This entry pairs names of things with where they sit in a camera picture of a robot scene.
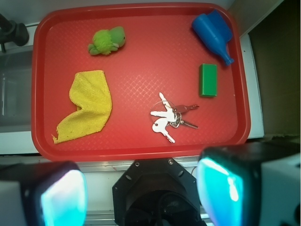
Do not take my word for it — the blue plastic bottle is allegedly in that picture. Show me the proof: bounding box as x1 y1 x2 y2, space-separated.
192 14 234 66

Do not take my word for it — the yellow microfiber cloth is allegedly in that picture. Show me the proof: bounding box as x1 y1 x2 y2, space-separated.
53 70 112 144

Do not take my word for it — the blue plastic scoop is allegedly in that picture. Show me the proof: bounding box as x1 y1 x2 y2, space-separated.
207 10 233 42

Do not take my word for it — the red plastic tray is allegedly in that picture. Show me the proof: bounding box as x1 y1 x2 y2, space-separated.
32 3 251 161

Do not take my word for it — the green plush animal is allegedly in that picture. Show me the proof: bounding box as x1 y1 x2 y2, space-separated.
87 26 126 56

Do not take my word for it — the black clamp knob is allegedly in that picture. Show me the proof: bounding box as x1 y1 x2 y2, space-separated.
0 14 29 53

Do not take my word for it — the green rectangular block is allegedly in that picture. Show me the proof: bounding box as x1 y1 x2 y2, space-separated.
199 64 217 97

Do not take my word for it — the bunch of silver keys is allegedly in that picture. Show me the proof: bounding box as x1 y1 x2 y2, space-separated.
150 92 199 144

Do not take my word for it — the black octagonal mount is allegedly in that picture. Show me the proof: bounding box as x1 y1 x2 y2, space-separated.
112 159 206 226

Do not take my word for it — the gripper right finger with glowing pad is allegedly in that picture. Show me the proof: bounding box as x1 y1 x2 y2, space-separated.
196 142 301 226

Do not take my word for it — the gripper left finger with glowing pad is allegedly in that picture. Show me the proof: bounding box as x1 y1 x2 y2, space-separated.
0 161 88 226

